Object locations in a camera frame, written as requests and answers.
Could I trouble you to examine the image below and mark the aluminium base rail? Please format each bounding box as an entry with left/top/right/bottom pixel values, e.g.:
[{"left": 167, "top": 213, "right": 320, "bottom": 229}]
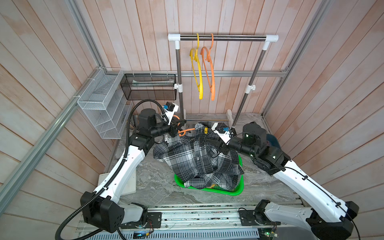
[{"left": 74, "top": 203, "right": 328, "bottom": 240}]

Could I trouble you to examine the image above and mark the dark teal tray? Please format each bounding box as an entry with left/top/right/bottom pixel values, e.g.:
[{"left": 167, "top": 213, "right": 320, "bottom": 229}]
[{"left": 266, "top": 134, "right": 281, "bottom": 150}]

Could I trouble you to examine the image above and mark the grey plaid shirt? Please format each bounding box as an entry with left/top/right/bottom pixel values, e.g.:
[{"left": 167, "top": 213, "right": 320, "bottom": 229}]
[
  {"left": 183, "top": 167, "right": 244, "bottom": 192},
  {"left": 153, "top": 122, "right": 237, "bottom": 167}
]

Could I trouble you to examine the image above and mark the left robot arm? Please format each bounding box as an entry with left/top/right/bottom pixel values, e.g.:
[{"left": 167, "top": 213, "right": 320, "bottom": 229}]
[{"left": 55, "top": 102, "right": 186, "bottom": 240}]

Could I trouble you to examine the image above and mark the white wire mesh shelf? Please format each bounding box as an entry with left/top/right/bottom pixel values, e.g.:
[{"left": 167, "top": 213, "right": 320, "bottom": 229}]
[{"left": 78, "top": 68, "right": 132, "bottom": 140}]

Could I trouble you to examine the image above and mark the black mesh wall basket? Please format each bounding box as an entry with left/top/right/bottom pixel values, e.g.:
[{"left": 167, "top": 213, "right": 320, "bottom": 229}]
[{"left": 120, "top": 73, "right": 177, "bottom": 101}]

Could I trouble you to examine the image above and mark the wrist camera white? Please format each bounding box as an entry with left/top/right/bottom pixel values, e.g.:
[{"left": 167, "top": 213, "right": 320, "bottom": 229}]
[
  {"left": 212, "top": 123, "right": 237, "bottom": 145},
  {"left": 162, "top": 102, "right": 179, "bottom": 125}
]

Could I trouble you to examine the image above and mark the yellow plastic hanger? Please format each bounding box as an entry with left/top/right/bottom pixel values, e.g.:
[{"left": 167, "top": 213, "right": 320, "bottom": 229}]
[{"left": 188, "top": 32, "right": 204, "bottom": 100}]

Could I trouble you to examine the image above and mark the orange hanger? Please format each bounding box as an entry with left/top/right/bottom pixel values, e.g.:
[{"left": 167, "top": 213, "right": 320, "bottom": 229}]
[
  {"left": 173, "top": 115, "right": 196, "bottom": 137},
  {"left": 200, "top": 32, "right": 216, "bottom": 102}
]

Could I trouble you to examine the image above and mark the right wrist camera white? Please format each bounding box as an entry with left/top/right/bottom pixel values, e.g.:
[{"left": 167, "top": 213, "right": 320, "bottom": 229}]
[{"left": 212, "top": 123, "right": 237, "bottom": 145}]

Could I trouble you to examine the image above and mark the green plastic basket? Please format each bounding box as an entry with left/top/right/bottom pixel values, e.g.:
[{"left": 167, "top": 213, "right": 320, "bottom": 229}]
[{"left": 169, "top": 153, "right": 244, "bottom": 196}]

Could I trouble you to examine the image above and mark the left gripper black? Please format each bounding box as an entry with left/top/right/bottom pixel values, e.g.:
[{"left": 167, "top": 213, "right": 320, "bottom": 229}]
[{"left": 150, "top": 117, "right": 187, "bottom": 138}]

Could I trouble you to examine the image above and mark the metal clothes rack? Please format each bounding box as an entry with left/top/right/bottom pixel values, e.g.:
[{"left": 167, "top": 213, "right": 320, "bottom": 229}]
[{"left": 168, "top": 34, "right": 279, "bottom": 127}]

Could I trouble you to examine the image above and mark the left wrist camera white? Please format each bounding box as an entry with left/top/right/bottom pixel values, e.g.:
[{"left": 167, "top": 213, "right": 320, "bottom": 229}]
[{"left": 162, "top": 102, "right": 179, "bottom": 125}]

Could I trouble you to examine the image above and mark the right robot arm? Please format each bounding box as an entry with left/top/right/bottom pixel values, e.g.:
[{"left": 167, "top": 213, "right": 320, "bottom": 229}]
[{"left": 211, "top": 122, "right": 359, "bottom": 240}]

